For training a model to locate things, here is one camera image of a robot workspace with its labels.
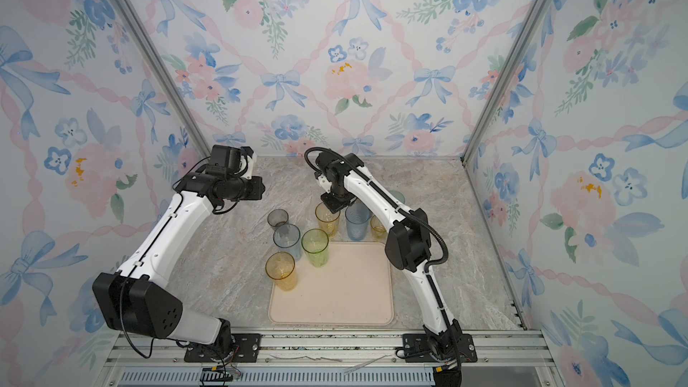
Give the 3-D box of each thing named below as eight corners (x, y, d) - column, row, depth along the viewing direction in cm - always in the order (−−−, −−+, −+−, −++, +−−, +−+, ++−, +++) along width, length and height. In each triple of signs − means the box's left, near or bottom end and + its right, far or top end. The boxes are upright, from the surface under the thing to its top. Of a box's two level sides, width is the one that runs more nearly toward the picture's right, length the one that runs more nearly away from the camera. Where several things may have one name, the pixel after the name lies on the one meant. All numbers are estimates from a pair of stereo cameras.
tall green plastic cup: (305, 271, 90) (299, 252, 79) (307, 248, 96) (302, 228, 84) (329, 271, 90) (326, 252, 79) (330, 248, 96) (328, 228, 84)
